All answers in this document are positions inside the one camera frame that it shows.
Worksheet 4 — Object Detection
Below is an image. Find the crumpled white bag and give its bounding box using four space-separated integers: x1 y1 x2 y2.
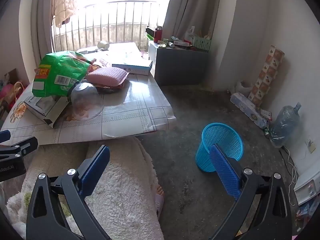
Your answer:
235 80 253 94

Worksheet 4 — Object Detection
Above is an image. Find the grey curtain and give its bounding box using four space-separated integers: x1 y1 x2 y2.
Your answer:
20 0 54 63
162 0 223 40

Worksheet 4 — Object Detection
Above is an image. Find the blue water jug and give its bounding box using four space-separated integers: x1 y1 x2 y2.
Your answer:
270 102 302 148

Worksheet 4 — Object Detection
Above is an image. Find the grey cabinet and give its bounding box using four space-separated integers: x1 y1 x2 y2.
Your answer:
147 41 209 86

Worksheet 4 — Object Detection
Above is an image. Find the red gift bag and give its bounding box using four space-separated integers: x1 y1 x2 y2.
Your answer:
0 80 28 110

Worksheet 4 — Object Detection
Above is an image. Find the clear glass bowl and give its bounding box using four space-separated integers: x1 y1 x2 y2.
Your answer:
71 82 105 120

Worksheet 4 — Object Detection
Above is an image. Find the cream puffer jacket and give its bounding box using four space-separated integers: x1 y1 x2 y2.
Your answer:
52 0 79 28

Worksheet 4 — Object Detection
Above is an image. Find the cream fluffy blanket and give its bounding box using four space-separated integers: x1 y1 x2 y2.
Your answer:
5 136 164 240

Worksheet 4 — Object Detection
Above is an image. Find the white plastic bag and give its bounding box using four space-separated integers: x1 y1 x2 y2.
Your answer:
184 26 198 42

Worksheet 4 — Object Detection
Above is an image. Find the white tissue pack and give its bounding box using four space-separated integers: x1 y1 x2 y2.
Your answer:
230 92 268 128

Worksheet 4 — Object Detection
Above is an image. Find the pink knitted cloth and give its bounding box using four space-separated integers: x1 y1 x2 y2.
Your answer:
86 67 130 88

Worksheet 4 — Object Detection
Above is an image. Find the green plastic basket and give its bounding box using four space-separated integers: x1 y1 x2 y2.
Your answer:
192 36 212 53

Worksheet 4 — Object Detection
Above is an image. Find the metal window railing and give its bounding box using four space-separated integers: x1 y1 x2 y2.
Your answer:
51 1 160 53

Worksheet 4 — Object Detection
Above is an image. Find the green snack bag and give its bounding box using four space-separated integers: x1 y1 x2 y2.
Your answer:
32 51 97 98

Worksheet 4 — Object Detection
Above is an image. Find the person's foot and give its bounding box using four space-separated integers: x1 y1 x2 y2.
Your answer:
154 184 165 218

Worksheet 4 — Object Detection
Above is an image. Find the blue plastic wastebasket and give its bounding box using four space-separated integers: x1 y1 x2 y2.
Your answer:
195 123 244 172

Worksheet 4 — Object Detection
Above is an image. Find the white cable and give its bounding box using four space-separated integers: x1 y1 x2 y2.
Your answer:
282 146 299 205

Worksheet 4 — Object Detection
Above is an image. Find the red thermos bottle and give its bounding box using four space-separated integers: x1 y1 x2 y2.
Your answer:
153 26 163 43

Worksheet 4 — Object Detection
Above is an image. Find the blue and white box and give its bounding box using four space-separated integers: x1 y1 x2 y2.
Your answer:
112 60 153 76

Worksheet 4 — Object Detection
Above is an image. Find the checked patterned carton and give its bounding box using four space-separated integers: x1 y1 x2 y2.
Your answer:
247 45 285 108

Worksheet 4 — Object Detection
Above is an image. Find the black and white carton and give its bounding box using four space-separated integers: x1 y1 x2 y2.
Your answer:
24 95 72 128

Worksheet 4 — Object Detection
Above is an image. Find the white appliance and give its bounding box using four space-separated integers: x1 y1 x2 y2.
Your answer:
294 172 320 205

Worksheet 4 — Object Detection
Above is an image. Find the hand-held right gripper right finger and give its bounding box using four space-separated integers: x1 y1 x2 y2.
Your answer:
209 144 299 240

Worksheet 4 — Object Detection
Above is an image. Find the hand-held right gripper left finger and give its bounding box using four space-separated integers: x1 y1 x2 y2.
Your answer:
26 144 110 240

